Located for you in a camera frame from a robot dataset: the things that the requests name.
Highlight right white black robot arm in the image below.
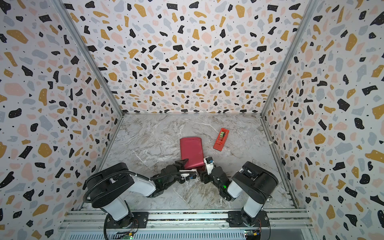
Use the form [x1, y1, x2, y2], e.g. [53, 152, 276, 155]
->
[198, 158, 279, 224]

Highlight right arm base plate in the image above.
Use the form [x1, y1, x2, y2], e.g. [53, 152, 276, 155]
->
[226, 210, 270, 228]

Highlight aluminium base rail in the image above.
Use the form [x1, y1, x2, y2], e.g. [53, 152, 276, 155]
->
[58, 209, 317, 240]

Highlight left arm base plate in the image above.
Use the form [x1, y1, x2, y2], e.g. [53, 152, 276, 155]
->
[104, 212, 149, 230]

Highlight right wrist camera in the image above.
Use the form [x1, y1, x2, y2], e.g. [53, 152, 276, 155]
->
[204, 157, 215, 175]

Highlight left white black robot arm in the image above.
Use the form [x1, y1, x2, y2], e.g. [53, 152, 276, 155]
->
[83, 159, 198, 222]

